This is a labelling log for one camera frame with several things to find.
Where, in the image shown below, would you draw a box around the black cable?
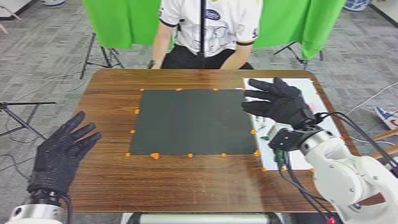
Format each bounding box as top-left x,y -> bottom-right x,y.
274,163 -> 342,224
312,111 -> 398,169

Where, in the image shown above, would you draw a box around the black stand pole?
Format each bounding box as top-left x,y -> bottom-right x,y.
198,0 -> 209,70

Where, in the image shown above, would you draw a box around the person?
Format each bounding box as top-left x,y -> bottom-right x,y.
150,0 -> 265,71

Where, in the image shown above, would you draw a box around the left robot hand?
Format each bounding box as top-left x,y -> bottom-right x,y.
26,111 -> 106,197

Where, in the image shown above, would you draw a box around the pale grey bar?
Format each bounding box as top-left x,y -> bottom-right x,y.
120,212 -> 289,224

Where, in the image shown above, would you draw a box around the green sprig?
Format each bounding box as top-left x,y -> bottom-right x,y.
273,147 -> 289,170

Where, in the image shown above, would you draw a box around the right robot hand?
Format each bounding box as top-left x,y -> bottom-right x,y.
241,76 -> 321,130

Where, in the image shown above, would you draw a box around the black cloth stand legs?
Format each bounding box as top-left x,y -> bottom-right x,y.
273,41 -> 328,71
79,32 -> 127,80

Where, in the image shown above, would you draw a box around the dark mat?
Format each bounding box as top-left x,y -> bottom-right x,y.
129,88 -> 262,156

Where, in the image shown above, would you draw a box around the blue white shoe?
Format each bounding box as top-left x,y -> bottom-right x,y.
374,105 -> 398,131

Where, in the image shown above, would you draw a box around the black tripod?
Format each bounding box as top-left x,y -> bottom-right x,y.
0,101 -> 59,140

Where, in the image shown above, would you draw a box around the white sheet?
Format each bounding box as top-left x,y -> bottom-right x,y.
242,77 -> 335,172

